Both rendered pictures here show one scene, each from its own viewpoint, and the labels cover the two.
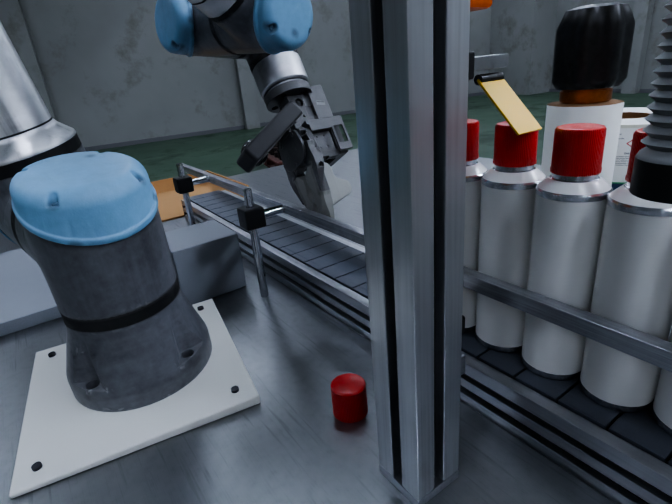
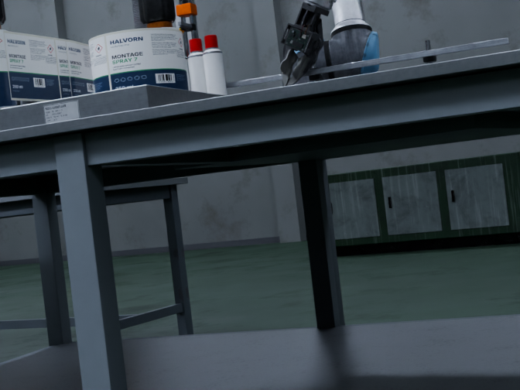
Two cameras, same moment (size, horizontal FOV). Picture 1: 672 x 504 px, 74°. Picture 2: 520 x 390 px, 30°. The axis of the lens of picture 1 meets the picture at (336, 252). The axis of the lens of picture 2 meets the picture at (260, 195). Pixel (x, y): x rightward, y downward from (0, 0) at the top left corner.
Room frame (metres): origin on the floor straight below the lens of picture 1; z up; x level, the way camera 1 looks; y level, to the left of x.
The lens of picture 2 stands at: (2.55, -1.51, 0.66)
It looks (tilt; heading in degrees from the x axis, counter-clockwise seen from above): 0 degrees down; 144
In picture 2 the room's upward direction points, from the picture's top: 7 degrees counter-clockwise
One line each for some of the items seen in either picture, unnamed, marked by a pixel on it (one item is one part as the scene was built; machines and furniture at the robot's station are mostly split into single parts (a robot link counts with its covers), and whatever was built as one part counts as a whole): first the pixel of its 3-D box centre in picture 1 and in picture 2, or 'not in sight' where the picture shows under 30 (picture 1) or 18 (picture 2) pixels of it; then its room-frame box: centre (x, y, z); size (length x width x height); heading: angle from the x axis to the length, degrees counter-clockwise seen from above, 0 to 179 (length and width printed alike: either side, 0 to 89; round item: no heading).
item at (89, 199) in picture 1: (96, 227); (309, 63); (0.43, 0.24, 1.01); 0.13 x 0.12 x 0.14; 44
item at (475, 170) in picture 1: (457, 229); (199, 78); (0.41, -0.12, 0.98); 0.05 x 0.05 x 0.20
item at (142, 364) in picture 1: (133, 326); not in sight; (0.43, 0.23, 0.89); 0.15 x 0.15 x 0.10
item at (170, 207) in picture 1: (183, 193); not in sight; (1.21, 0.40, 0.85); 0.30 x 0.26 x 0.04; 33
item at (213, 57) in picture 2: not in sight; (214, 74); (0.46, -0.10, 0.98); 0.05 x 0.05 x 0.20
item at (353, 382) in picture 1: (349, 396); not in sight; (0.34, 0.00, 0.85); 0.03 x 0.03 x 0.03
